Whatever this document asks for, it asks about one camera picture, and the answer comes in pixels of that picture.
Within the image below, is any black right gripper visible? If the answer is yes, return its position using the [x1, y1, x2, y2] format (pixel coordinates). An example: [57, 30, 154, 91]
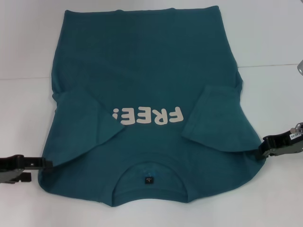
[258, 131, 303, 162]

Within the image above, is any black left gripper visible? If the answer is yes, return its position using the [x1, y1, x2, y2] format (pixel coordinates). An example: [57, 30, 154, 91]
[0, 155, 53, 185]

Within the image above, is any teal blue FREE t-shirt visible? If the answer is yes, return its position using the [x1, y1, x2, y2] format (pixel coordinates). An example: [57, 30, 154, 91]
[37, 8, 265, 208]

